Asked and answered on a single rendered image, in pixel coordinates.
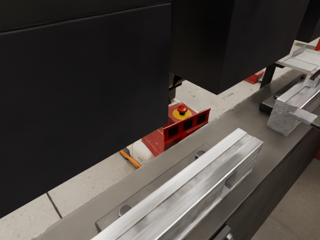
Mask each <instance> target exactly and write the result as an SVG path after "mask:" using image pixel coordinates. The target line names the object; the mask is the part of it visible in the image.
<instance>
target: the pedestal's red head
mask: <svg viewBox="0 0 320 240"><path fill-rule="evenodd" d="M178 106H186V107H187V108H188V110H189V111H190V112H191V116H190V117H188V118H185V119H183V120H179V119H177V118H175V117H174V116H173V111H174V110H176V109H177V108H178ZM210 110H211V108H208V109H206V110H203V111H201V112H199V113H196V112H195V111H194V110H192V109H191V108H190V107H188V106H187V105H185V104H184V103H183V102H179V103H177V104H174V105H172V106H169V112H168V124H166V125H164V126H163V127H161V128H159V129H157V130H156V131H154V132H152V133H150V134H149V135H147V136H145V137H143V138H142V139H141V141H142V142H143V144H144V145H145V146H146V147H147V148H148V149H149V150H150V152H151V153H152V154H153V155H154V156H155V157H157V156H158V155H160V154H161V153H163V152H164V151H166V150H167V149H169V148H170V147H172V146H173V145H175V144H177V143H178V142H180V141H181V140H183V139H184V138H186V137H187V136H189V135H190V134H192V133H193V132H195V131H196V130H198V129H200V128H201V127H203V126H204V125H206V124H207V123H208V119H209V114H210ZM162 132H163V134H162Z"/></svg>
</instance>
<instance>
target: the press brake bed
mask: <svg viewBox="0 0 320 240"><path fill-rule="evenodd" d="M319 149H320V130H318V129H316V128H315V129H314V130H313V131H312V132H311V133H310V135H309V136H308V137H307V138H306V139H305V140H304V141H303V142H302V144H300V146H299V147H298V148H297V149H296V150H295V151H294V152H293V153H292V154H291V155H290V157H289V158H288V159H287V160H286V161H285V162H284V163H283V164H282V166H281V167H280V168H279V169H278V170H277V171H276V172H275V173H274V175H273V176H272V177H271V178H270V179H269V180H268V181H267V182H266V184H265V185H264V186H263V187H262V188H261V189H260V190H259V191H258V192H257V194H256V195H255V196H254V197H253V198H252V199H251V200H250V201H249V203H248V204H247V205H246V206H245V207H244V208H243V209H242V210H241V212H240V213H239V214H238V215H237V216H236V217H235V218H234V219H233V221H232V222H231V223H230V224H229V226H230V227H231V228H232V231H231V234H232V235H233V236H232V237H233V238H234V239H235V240H251V238H252V237H253V236H254V235H255V233H256V232H257V231H258V229H259V228H260V227H261V225H262V224H263V223H264V221H265V220H266V219H267V218H268V216H269V215H270V214H271V213H272V212H273V210H274V209H275V208H276V206H277V205H278V204H279V202H280V201H281V200H282V198H283V197H284V196H285V195H286V193H287V192H288V191H289V189H290V188H291V187H292V185H293V184H294V183H295V182H296V180H297V179H298V178H299V176H300V175H301V174H302V173H303V172H304V170H305V169H306V168H307V166H308V165H309V164H310V162H311V161H312V160H313V159H314V157H315V155H316V154H317V152H318V151H319Z"/></svg>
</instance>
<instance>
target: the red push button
mask: <svg viewBox="0 0 320 240"><path fill-rule="evenodd" d="M177 110H178V112H179V114H180V115H181V116H183V115H185V113H186V112H187V111H188V108H187V107H186V106H178V108H177Z"/></svg>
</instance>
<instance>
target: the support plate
mask: <svg viewBox="0 0 320 240"><path fill-rule="evenodd" d="M299 48H301V47H299V46H296V45H292V48H291V51H290V54H289V55H287V56H286V57H284V58H282V59H280V60H279V61H277V62H275V63H277V64H279V65H282V66H286V67H289V68H292V69H295V70H298V71H302V72H305V73H307V74H310V73H311V72H312V71H314V70H315V69H316V68H317V67H318V66H317V65H313V64H310V63H307V62H304V61H301V60H297V59H294V58H293V59H292V58H290V59H288V58H289V57H291V56H292V54H293V52H294V51H295V50H297V49H299ZM304 51H306V52H309V53H313V54H317V55H320V52H319V51H315V50H310V49H305V50H304ZM286 59H288V60H286ZM284 60H286V61H285V62H283V61H284Z"/></svg>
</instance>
